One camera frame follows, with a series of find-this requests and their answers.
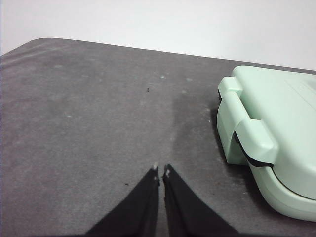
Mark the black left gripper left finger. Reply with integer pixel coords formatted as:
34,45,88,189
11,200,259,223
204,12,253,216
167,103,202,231
83,161,160,237

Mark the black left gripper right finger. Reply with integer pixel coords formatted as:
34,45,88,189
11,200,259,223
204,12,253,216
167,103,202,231
161,163,240,237

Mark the mint green breakfast machine base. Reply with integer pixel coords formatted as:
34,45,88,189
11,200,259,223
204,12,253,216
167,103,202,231
216,96,316,222

